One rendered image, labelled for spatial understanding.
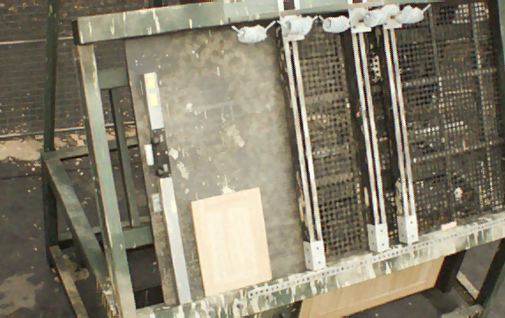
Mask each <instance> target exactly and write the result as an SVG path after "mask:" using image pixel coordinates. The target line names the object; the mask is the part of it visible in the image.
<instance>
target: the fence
mask: <svg viewBox="0 0 505 318"><path fill-rule="evenodd" d="M147 76H154V81H155V87H154V88H148V86H147ZM141 79H142V85H143V91H144V97H145V104H146V109H147V121H148V126H149V132H150V139H152V138H153V137H154V136H153V129H156V128H162V127H164V125H163V124H162V122H163V118H162V112H161V108H162V106H160V103H161V101H159V98H160V94H159V88H158V82H157V77H156V73H149V74H142V75H141ZM150 93H156V99H157V104H158V105H156V106H151V104H150V99H149V94H150ZM152 150H153V157H154V163H155V169H157V168H158V165H157V160H156V153H155V146H153V145H152ZM156 180H157V185H158V193H160V194H161V197H162V202H163V208H164V210H163V211H162V215H163V221H164V227H165V233H166V239H167V245H168V251H169V258H170V268H171V269H172V274H173V279H174V285H175V292H176V298H177V303H178V304H179V305H180V306H181V305H183V304H188V303H192V298H191V293H190V292H189V286H188V280H187V274H186V268H185V258H184V250H183V245H182V239H181V233H179V226H178V220H177V209H176V203H175V197H174V190H173V185H172V178H163V179H160V178H158V177H157V176H156Z"/></svg>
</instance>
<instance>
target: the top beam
mask: <svg viewBox="0 0 505 318"><path fill-rule="evenodd" d="M298 1H299V4H300V9H305V8H313V7H321V6H337V5H344V4H347V0H298ZM446 1H453V0H436V1H422V2H415V3H414V4H424V3H429V4H431V3H439V2H446ZM274 11H279V8H278V0H222V1H214V2H205V3H196V4H180V5H177V6H171V7H162V8H154V9H145V10H137V11H124V12H121V13H112V14H103V15H95V16H87V17H82V18H78V19H75V20H73V21H72V32H73V38H74V43H75V44H74V45H80V44H88V43H99V42H105V41H113V40H121V39H128V38H135V37H143V36H148V35H150V34H165V33H173V32H180V31H187V30H195V29H202V28H210V27H218V26H225V25H232V24H240V23H247V22H255V21H263V20H271V19H279V18H280V17H273V18H265V19H250V20H243V21H236V22H228V17H236V16H243V15H251V14H259V13H267V12H274ZM345 11H348V10H340V11H327V12H323V11H318V12H315V13H314V14H320V15H323V14H330V13H338V12H345Z"/></svg>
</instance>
